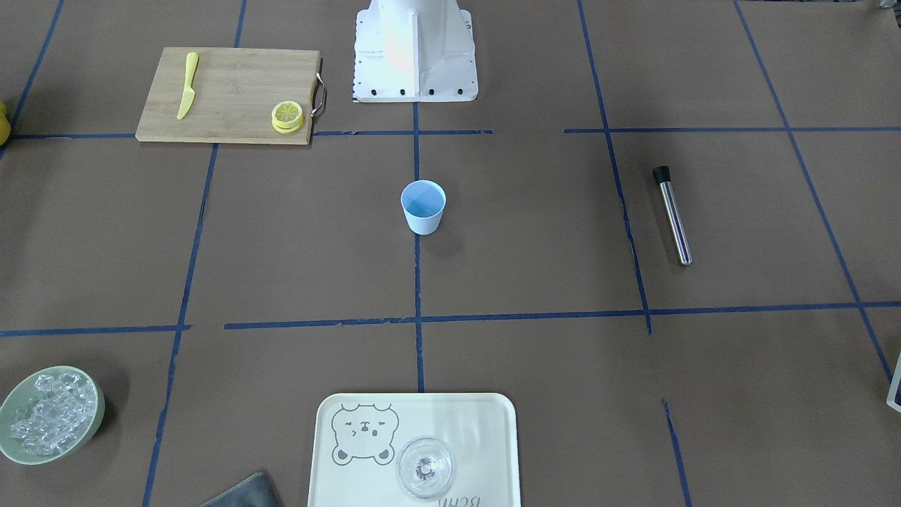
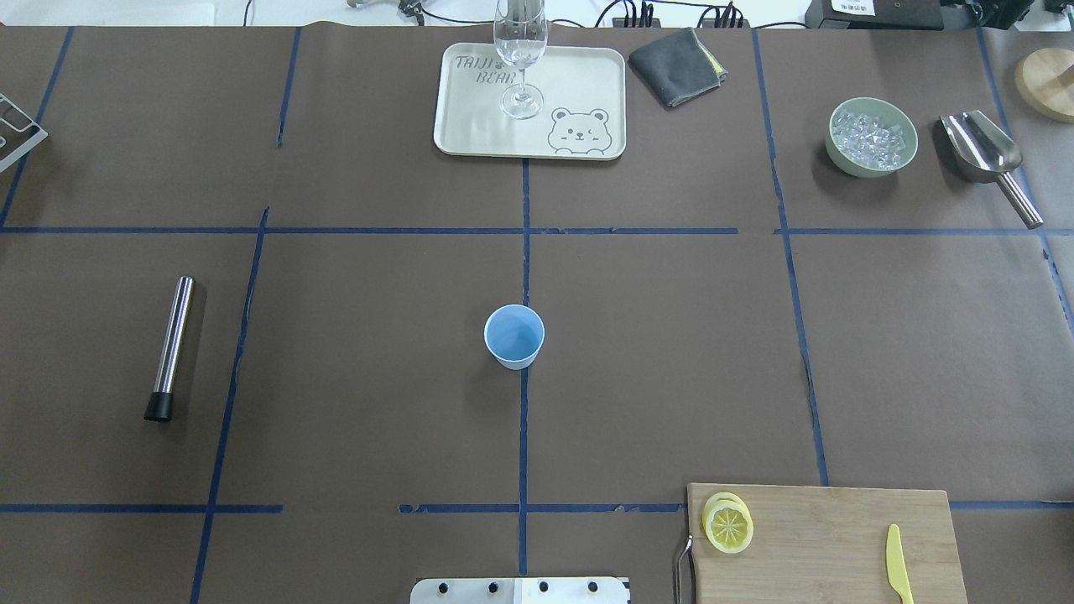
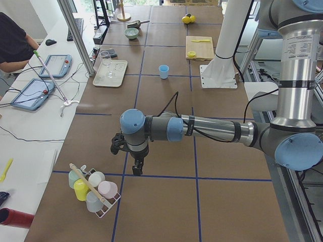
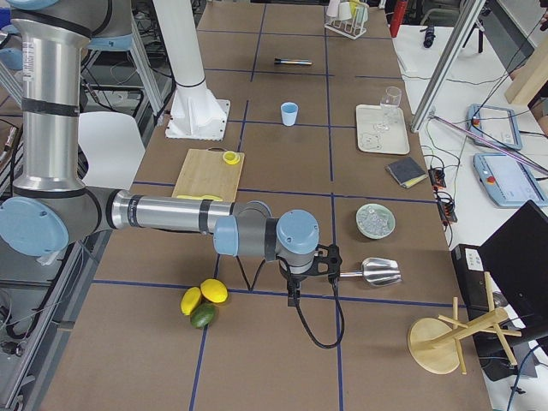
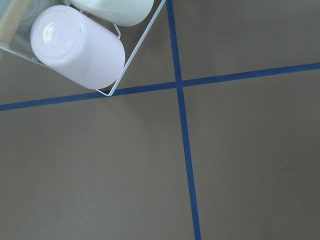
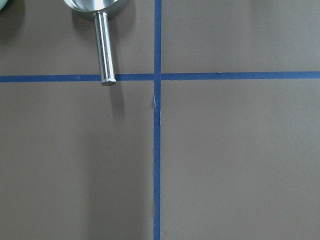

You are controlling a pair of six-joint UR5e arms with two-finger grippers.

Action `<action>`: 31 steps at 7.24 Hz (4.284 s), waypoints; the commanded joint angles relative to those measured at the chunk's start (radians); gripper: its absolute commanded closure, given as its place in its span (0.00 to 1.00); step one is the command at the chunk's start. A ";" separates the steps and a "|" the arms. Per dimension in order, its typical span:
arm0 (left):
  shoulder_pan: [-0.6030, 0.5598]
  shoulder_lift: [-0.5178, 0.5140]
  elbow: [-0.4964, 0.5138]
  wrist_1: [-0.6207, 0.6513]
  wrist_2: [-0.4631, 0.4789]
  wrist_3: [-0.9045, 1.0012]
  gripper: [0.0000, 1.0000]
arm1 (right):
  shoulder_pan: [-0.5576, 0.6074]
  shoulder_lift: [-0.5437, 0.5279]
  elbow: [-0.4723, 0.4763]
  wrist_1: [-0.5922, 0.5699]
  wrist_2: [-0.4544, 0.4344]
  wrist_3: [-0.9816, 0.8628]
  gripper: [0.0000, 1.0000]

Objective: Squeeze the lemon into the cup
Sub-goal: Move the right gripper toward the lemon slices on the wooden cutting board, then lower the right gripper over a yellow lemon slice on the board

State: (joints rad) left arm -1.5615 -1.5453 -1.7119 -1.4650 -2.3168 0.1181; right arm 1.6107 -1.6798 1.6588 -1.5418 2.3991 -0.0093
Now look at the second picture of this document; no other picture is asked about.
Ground blue plastic cup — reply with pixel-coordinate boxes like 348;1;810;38
482;305;545;371

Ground cream bear print tray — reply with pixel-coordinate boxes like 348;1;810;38
433;43;628;161

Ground clear wine glass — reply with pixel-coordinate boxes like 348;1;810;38
493;1;548;120

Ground black power strip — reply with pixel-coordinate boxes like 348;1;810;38
601;8;751;29

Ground bamboo cutting board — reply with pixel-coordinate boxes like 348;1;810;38
674;481;967;603

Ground green bowl of ice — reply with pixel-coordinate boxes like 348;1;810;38
825;98;918;179

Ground black device box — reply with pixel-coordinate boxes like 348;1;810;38
803;1;1033;31

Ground yellow plastic knife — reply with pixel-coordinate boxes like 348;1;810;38
885;523;915;604

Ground steel ice scoop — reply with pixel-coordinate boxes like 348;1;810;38
937;110;1044;230

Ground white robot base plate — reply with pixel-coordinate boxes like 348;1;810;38
409;575;632;603

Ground white wire cup rack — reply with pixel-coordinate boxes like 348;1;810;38
0;94;49;172

